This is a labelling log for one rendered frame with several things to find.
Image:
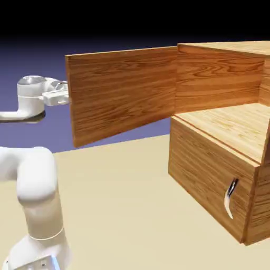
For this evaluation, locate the light wooden cabinet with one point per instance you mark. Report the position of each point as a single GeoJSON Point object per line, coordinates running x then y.
{"type": "Point", "coordinates": [232, 128]}

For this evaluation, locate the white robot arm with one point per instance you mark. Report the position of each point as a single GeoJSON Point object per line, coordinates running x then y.
{"type": "Point", "coordinates": [38, 179]}

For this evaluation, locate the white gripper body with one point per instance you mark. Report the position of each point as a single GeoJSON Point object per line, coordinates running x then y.
{"type": "Point", "coordinates": [55, 98]}

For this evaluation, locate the wide wooden cabinet door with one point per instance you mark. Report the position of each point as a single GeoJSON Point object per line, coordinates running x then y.
{"type": "Point", "coordinates": [122, 92]}

